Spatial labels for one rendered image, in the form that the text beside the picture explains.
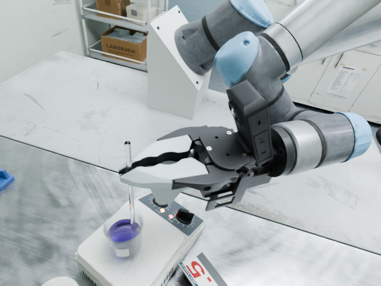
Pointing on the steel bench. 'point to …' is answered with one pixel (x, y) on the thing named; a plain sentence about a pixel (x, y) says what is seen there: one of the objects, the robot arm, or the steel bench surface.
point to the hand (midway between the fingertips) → (131, 168)
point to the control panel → (172, 209)
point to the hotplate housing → (163, 269)
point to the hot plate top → (100, 260)
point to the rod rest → (5, 179)
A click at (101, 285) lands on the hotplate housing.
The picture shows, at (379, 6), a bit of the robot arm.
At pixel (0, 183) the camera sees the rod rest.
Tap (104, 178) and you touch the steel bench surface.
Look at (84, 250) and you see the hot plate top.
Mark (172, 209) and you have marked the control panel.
